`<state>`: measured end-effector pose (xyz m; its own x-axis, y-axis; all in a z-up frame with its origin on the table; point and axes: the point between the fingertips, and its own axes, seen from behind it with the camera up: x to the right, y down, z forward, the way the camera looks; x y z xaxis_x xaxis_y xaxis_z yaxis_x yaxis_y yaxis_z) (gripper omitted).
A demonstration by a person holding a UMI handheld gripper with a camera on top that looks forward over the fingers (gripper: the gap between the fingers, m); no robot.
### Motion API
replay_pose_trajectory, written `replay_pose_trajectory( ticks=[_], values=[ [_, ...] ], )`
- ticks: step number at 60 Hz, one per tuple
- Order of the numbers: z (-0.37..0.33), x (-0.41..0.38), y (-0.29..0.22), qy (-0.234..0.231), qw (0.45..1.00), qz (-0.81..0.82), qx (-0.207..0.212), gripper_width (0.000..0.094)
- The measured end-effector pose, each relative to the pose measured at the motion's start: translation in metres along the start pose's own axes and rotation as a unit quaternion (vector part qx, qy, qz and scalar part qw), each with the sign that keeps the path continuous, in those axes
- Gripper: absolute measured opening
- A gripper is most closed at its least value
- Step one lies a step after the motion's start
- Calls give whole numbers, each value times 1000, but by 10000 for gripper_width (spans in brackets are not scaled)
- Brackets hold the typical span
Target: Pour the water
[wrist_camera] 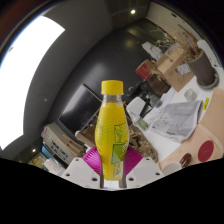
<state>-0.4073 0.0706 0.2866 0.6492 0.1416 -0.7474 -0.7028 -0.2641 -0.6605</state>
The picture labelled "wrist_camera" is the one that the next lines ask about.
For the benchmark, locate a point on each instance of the clear spray bottle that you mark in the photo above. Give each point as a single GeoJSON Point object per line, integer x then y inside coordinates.
{"type": "Point", "coordinates": [142, 123]}

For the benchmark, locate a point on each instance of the white shelf cabinet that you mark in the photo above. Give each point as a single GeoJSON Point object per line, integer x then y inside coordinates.
{"type": "Point", "coordinates": [58, 143]}

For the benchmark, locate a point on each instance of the newspaper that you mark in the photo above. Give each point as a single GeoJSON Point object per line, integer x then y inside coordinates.
{"type": "Point", "coordinates": [176, 121]}

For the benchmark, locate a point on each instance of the red box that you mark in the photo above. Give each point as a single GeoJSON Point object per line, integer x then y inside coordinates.
{"type": "Point", "coordinates": [144, 69]}

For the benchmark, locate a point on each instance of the yellow tag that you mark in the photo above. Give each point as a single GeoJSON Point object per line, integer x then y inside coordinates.
{"type": "Point", "coordinates": [206, 103]}

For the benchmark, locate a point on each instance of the cardboard box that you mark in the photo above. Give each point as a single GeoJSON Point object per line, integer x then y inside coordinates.
{"type": "Point", "coordinates": [175, 71]}

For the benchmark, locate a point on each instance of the large ceiling light panel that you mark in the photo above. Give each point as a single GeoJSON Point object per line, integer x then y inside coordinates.
{"type": "Point", "coordinates": [23, 73]}

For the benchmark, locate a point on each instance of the black wall screen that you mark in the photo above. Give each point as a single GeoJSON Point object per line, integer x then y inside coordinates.
{"type": "Point", "coordinates": [80, 108]}

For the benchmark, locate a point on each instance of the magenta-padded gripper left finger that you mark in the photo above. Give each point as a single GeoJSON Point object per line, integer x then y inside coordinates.
{"type": "Point", "coordinates": [78, 170]}

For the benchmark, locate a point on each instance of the wooden easel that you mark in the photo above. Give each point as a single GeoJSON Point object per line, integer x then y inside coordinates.
{"type": "Point", "coordinates": [75, 145]}

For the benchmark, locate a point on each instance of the grey pot with dried plant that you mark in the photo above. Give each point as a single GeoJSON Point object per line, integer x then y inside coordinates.
{"type": "Point", "coordinates": [203, 70]}

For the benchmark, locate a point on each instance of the small round white tin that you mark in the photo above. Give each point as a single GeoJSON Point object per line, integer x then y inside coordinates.
{"type": "Point", "coordinates": [190, 95]}

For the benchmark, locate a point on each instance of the yellow drink bottle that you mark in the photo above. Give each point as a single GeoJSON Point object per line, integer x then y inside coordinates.
{"type": "Point", "coordinates": [108, 133]}

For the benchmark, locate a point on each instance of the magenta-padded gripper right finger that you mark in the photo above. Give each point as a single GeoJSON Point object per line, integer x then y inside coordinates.
{"type": "Point", "coordinates": [146, 170]}

